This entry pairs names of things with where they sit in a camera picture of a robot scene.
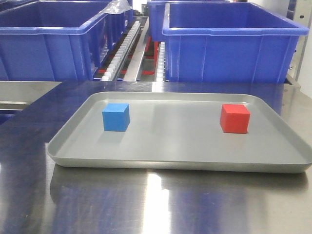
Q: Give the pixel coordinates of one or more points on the white roller rail left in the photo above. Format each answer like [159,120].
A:
[121,55]

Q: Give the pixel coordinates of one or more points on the red cube block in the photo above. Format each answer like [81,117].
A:
[234,118]

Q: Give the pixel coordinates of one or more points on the blue bin front right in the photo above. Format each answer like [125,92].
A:
[227,42]

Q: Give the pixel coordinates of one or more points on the white roller rail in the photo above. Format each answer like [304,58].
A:
[160,65]
[121,55]

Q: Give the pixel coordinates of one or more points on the white roller rail right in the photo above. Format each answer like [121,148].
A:
[160,65]

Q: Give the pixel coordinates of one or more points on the steel divider rail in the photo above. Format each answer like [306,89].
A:
[134,70]

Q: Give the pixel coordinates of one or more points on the grey metal tray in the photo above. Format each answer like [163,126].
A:
[179,131]

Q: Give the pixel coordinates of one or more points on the blue cube block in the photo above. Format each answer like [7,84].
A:
[116,117]

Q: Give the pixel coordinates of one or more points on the blue bin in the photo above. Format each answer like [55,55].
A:
[51,40]
[227,42]

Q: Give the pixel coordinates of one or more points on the blue bin front left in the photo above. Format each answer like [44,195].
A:
[51,40]

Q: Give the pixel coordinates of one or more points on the clear plastic bag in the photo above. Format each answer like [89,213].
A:
[116,7]

